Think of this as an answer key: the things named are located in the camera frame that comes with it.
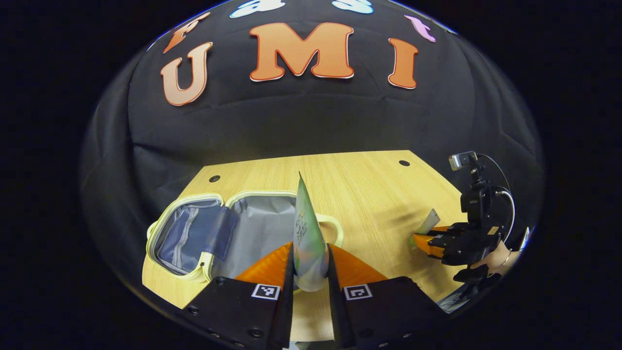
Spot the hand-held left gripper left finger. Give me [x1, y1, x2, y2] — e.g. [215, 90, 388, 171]
[182, 242, 295, 350]

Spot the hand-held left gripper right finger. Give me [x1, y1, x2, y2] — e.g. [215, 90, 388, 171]
[327, 243, 450, 350]

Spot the light green skincare tube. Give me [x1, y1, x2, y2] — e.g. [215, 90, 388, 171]
[413, 208, 441, 244]

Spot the white green-printed skincare tube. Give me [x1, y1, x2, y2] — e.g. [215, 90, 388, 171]
[293, 172, 331, 293]

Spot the pale yellow small suitcase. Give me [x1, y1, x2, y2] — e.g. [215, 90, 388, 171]
[146, 191, 345, 284]

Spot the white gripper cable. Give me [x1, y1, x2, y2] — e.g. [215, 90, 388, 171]
[495, 189, 516, 243]

